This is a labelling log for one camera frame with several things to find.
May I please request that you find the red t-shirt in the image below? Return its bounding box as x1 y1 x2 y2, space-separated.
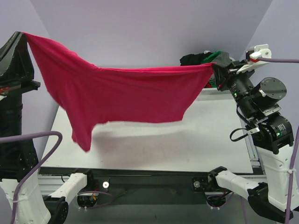
25 33 213 152

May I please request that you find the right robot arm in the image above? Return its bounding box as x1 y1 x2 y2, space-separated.
207 61 299 224

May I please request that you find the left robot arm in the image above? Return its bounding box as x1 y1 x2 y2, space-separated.
0 32 95 224

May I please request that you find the grey t-shirt in basket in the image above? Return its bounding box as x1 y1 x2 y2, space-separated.
212 51 234 67

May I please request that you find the red garment in basket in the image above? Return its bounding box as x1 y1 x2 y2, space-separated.
206 81 217 88

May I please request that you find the green t-shirt in basket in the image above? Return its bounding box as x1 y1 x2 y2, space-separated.
203 51 222 63

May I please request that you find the white plastic laundry basket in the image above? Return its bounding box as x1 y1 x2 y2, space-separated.
200 88 231 95

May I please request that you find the black t-shirt in basket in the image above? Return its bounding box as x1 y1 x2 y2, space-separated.
180 52 212 66

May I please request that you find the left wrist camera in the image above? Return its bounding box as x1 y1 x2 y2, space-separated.
0 87 11 101

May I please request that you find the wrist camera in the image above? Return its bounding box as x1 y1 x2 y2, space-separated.
0 87 11 101
245 44 272 63

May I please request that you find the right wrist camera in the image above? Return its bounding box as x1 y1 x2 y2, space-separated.
245 44 272 63

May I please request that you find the aluminium frame rail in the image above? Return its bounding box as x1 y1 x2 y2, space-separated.
38 175 70 196

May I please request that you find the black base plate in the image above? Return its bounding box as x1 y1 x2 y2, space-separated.
66 170 234 206

